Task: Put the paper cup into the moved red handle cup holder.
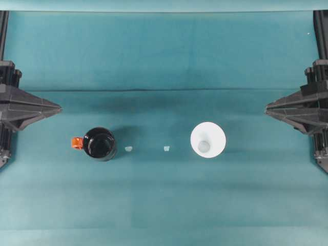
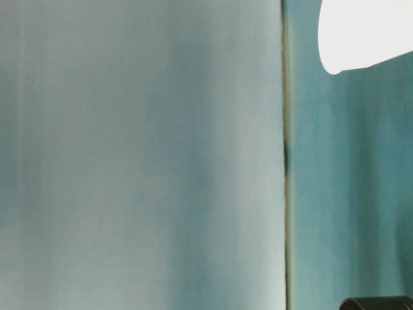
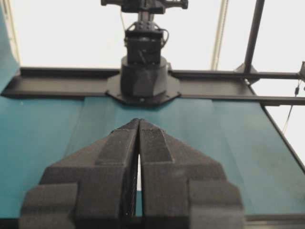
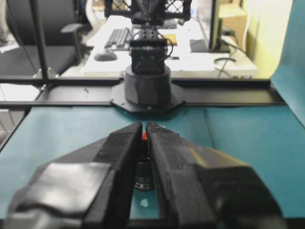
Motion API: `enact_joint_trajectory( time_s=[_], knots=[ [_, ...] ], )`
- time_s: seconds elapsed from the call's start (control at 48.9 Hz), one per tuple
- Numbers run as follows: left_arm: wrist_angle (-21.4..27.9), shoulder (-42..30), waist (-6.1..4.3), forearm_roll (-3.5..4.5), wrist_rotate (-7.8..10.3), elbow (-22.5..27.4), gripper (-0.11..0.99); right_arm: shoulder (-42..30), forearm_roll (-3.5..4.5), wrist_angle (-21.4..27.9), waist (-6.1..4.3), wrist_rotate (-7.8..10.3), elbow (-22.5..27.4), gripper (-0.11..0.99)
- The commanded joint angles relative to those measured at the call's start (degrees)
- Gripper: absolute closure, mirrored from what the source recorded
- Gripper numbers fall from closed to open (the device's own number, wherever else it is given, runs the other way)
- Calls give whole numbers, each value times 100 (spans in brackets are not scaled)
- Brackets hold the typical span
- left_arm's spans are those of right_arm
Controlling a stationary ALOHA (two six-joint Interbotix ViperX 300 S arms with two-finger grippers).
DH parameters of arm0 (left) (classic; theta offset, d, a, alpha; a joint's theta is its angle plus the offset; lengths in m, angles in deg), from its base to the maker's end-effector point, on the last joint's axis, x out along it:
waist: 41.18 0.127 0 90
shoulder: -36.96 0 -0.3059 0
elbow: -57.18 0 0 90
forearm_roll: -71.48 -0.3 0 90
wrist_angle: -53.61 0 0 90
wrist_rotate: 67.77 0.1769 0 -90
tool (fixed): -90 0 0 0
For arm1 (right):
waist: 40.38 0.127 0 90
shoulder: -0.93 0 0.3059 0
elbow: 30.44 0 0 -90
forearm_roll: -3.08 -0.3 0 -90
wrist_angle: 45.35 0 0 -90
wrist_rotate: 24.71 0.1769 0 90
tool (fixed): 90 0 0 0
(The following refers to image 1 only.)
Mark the black frame post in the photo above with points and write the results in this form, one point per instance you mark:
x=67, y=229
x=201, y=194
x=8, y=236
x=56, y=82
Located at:
x=321, y=36
x=3, y=36

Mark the small white scrap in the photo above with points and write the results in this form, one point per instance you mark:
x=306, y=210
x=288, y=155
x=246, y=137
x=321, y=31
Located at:
x=128, y=148
x=166, y=148

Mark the blue-green table cloth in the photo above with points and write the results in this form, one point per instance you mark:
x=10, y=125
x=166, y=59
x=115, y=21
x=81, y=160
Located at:
x=164, y=194

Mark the white paper cup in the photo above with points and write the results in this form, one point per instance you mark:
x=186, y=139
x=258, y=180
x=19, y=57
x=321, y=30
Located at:
x=208, y=133

